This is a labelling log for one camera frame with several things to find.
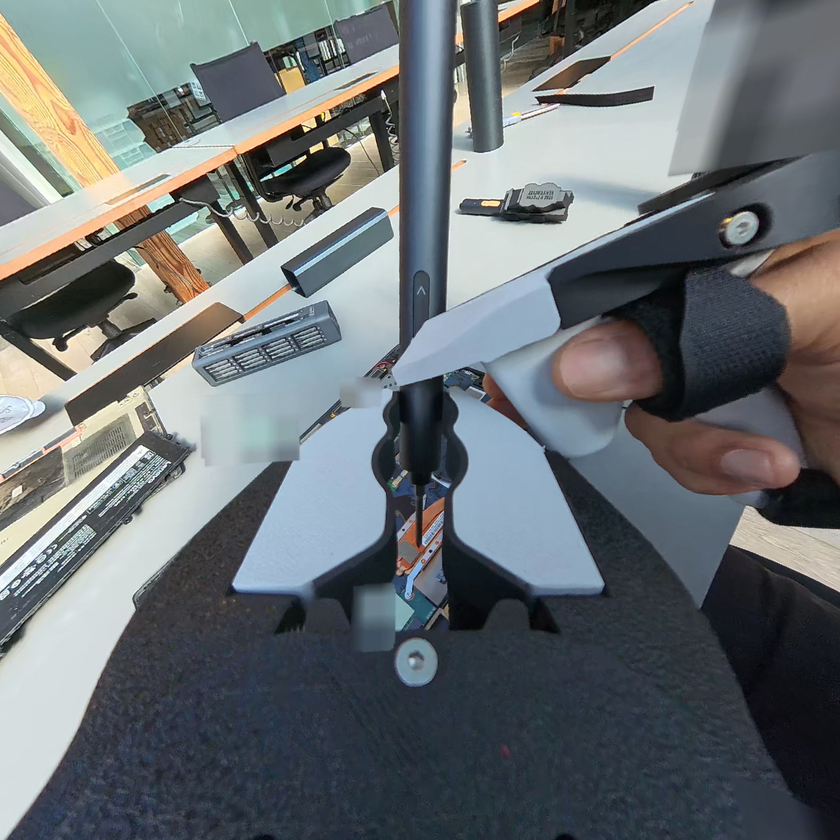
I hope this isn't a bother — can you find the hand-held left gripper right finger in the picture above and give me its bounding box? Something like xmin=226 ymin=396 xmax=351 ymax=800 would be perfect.
xmin=443 ymin=392 xmax=607 ymax=599

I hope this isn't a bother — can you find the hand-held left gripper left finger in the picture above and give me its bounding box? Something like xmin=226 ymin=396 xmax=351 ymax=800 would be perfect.
xmin=230 ymin=408 xmax=403 ymax=601

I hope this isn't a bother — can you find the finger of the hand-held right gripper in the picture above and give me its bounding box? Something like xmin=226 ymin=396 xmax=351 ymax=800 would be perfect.
xmin=390 ymin=271 xmax=565 ymax=389

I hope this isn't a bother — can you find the dark grey electric screwdriver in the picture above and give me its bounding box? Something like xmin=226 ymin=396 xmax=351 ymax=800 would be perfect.
xmin=395 ymin=0 xmax=458 ymax=549

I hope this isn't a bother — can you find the grey desk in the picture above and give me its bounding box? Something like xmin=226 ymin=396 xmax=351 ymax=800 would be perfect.
xmin=0 ymin=0 xmax=749 ymax=700

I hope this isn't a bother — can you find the orange-edged background desk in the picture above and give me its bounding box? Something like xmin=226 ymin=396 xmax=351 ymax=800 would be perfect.
xmin=233 ymin=0 xmax=539 ymax=247
xmin=0 ymin=147 xmax=263 ymax=382

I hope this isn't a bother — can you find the person's right hand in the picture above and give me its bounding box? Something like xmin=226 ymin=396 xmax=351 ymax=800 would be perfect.
xmin=551 ymin=230 xmax=840 ymax=494

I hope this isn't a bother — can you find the dark grey case sleeve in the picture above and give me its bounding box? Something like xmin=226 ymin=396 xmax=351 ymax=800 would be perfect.
xmin=281 ymin=207 xmax=395 ymax=299

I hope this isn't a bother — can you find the grey screwdriver bit case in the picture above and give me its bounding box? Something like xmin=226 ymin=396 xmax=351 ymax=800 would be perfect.
xmin=192 ymin=301 xmax=342 ymax=387

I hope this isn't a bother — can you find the black flat strip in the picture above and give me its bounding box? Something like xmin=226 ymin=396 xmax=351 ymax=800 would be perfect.
xmin=535 ymin=85 xmax=655 ymax=107

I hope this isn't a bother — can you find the black laptop battery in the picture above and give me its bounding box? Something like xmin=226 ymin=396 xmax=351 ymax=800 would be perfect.
xmin=0 ymin=430 xmax=193 ymax=651

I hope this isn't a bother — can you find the tall dark grey cylinder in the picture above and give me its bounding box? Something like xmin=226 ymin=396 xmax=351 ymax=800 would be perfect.
xmin=459 ymin=0 xmax=505 ymax=153

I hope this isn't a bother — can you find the person's dark clothing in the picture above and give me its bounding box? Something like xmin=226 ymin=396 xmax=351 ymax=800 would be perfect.
xmin=702 ymin=545 xmax=840 ymax=834

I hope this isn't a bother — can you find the black office chair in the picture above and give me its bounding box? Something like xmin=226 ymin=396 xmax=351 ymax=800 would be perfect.
xmin=0 ymin=259 xmax=158 ymax=382
xmin=331 ymin=3 xmax=401 ymax=63
xmin=190 ymin=42 xmax=352 ymax=211

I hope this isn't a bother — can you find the wooden pillar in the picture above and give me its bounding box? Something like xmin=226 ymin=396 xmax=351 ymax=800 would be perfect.
xmin=0 ymin=13 xmax=211 ymax=303

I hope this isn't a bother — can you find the black desk cable flap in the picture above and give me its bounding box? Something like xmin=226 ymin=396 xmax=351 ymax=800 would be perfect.
xmin=64 ymin=302 xmax=245 ymax=427
xmin=532 ymin=56 xmax=613 ymax=93

